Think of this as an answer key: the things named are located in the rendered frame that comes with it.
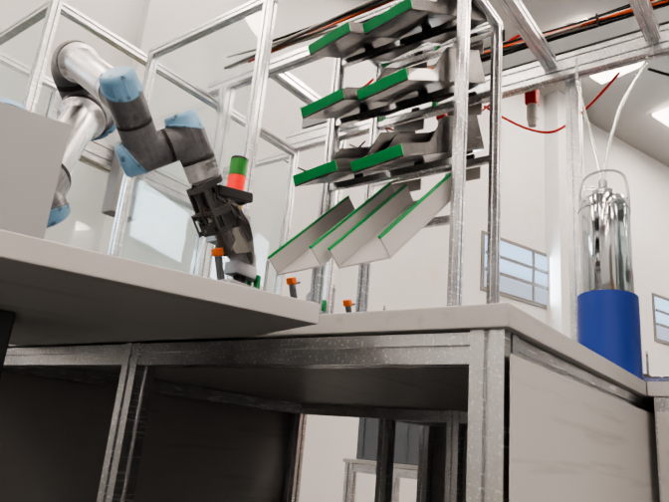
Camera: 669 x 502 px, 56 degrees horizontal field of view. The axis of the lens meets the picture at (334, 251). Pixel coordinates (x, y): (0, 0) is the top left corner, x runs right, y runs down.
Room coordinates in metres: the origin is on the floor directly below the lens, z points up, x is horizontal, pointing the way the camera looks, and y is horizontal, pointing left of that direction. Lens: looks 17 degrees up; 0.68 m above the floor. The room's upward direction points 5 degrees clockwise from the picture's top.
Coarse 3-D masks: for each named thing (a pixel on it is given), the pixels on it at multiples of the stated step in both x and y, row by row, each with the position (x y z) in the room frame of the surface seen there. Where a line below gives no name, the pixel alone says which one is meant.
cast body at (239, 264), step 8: (232, 256) 1.40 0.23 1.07; (240, 256) 1.38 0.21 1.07; (256, 256) 1.41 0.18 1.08; (232, 264) 1.38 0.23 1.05; (240, 264) 1.37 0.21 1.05; (248, 264) 1.39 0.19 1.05; (224, 272) 1.39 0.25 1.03; (232, 272) 1.38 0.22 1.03; (240, 272) 1.38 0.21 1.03; (248, 272) 1.40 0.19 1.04; (256, 272) 1.42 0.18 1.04; (248, 280) 1.43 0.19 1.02
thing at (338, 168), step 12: (384, 132) 1.22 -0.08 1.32; (396, 132) 1.24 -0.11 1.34; (408, 132) 1.27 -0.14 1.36; (372, 144) 1.19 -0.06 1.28; (384, 144) 1.22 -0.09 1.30; (336, 156) 1.30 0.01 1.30; (348, 156) 1.32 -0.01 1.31; (360, 156) 1.35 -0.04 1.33; (312, 168) 1.18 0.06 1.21; (324, 168) 1.15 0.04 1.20; (336, 168) 1.13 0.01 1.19; (348, 168) 1.15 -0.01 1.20; (300, 180) 1.21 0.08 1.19; (312, 180) 1.19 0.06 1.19; (324, 180) 1.23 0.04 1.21; (336, 180) 1.29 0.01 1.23
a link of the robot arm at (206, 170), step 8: (208, 160) 1.25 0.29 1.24; (216, 160) 1.27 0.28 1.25; (184, 168) 1.26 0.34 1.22; (192, 168) 1.25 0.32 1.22; (200, 168) 1.25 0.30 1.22; (208, 168) 1.26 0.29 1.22; (216, 168) 1.27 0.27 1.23; (192, 176) 1.26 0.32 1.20; (200, 176) 1.26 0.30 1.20; (208, 176) 1.26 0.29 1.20; (216, 176) 1.28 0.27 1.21; (192, 184) 1.29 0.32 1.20
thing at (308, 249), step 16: (384, 192) 1.22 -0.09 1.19; (336, 208) 1.30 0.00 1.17; (352, 208) 1.33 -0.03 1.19; (368, 208) 1.19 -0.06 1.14; (320, 224) 1.27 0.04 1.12; (336, 224) 1.14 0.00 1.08; (352, 224) 1.16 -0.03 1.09; (304, 240) 1.25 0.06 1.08; (320, 240) 1.11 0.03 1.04; (272, 256) 1.20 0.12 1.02; (288, 256) 1.22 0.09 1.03; (304, 256) 1.23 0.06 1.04; (320, 256) 1.11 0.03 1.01; (288, 272) 1.19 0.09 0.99
